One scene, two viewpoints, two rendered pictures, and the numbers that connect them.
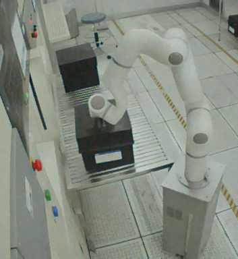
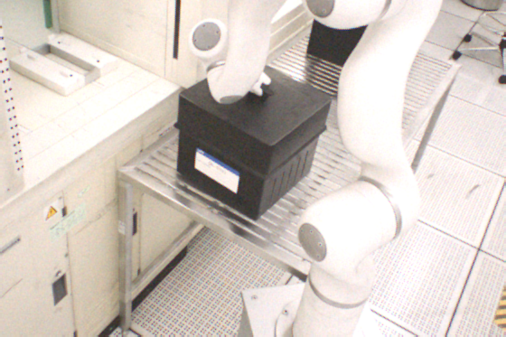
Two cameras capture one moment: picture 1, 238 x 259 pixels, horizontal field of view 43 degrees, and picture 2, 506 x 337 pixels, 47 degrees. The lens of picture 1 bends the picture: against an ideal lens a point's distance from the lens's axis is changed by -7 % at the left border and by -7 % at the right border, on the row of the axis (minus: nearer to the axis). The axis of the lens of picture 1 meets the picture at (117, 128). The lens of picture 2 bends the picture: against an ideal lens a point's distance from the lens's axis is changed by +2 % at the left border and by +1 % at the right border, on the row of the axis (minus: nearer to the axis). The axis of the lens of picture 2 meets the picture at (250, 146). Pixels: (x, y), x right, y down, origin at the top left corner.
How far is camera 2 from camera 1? 0.72 m
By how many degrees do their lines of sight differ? 26
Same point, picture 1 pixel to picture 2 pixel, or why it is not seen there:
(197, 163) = (313, 306)
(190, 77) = (364, 85)
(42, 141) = (162, 75)
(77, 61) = not seen: hidden behind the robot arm
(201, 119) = (347, 206)
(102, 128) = (231, 111)
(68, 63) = not seen: outside the picture
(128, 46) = not seen: outside the picture
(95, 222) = (182, 292)
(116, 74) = not seen: outside the picture
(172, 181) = (268, 304)
